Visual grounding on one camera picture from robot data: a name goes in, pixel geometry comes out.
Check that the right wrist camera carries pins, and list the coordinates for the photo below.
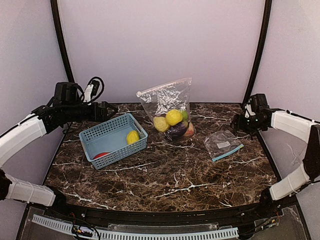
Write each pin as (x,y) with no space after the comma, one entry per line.
(255,105)

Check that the yellow lemon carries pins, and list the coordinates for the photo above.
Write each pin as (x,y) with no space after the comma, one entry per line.
(174,117)

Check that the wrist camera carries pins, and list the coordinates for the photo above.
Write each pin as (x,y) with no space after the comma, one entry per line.
(255,105)
(93,90)

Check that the large pink zip bag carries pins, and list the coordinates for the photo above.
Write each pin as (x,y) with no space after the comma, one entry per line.
(159,100)

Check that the purple eggplant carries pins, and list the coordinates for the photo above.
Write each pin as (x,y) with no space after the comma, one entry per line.
(177,131)

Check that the blue plastic basket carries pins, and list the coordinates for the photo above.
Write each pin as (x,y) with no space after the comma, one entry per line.
(111,136)

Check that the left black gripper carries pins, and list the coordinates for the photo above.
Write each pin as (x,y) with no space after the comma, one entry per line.
(102,111)

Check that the black frame post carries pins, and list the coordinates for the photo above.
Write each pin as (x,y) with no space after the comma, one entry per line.
(259,50)
(61,40)

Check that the white cable duct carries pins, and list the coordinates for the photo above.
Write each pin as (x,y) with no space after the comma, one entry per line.
(126,232)

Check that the green apple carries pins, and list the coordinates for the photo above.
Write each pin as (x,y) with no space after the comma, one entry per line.
(185,115)

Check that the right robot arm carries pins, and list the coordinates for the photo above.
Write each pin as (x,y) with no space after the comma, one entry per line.
(259,116)

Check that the right black frame post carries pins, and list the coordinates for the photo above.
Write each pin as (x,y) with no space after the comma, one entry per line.
(259,50)

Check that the small blue zip bag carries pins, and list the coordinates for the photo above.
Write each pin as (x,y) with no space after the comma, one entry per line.
(222,144)

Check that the left black frame post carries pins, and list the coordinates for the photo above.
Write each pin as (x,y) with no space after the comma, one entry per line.
(61,40)

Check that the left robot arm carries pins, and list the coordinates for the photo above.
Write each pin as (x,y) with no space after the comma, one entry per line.
(70,103)

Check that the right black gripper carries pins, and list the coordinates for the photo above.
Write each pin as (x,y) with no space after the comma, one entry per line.
(240,121)

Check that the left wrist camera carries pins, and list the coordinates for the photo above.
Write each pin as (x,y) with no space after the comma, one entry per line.
(93,90)

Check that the red chili pepper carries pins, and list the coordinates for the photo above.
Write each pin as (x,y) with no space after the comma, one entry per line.
(102,154)

